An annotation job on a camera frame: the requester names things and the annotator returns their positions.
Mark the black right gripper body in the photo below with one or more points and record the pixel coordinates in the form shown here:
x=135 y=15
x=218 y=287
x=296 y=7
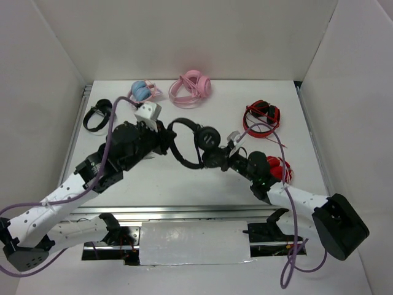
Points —
x=239 y=164

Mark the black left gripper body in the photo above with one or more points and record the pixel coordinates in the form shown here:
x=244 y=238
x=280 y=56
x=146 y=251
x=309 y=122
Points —
x=148 y=141

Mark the black Panasonic wired headphones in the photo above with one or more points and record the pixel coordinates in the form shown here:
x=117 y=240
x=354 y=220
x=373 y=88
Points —
x=206 y=142

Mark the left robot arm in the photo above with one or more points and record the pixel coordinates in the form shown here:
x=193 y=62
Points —
x=31 y=237

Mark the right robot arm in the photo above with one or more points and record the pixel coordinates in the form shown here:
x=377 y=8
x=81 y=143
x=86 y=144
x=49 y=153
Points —
x=332 y=220

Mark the folded red headphones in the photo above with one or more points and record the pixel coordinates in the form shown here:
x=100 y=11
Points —
x=281 y=169

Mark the small black headphones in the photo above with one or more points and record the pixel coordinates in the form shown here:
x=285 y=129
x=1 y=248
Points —
x=98 y=116

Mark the pink blue cat-ear headphones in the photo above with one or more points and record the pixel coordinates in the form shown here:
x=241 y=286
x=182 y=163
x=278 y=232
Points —
x=142 y=91

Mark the red black headphones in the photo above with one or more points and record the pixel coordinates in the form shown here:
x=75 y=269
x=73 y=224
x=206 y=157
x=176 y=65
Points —
x=264 y=113

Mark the pink gaming headphones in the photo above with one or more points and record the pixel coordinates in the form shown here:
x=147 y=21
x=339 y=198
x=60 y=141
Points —
x=190 y=89

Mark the white taped cover sheet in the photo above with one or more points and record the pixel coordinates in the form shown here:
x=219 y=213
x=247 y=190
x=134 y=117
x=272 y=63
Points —
x=194 y=243

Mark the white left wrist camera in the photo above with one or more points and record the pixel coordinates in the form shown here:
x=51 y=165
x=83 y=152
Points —
x=148 y=113

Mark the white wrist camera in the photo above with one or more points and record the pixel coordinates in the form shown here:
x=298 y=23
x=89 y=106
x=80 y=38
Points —
x=148 y=113
x=235 y=141

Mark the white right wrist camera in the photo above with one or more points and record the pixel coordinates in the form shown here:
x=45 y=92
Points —
x=235 y=141

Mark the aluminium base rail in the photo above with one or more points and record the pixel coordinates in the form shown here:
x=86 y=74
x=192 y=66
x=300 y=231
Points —
x=178 y=213

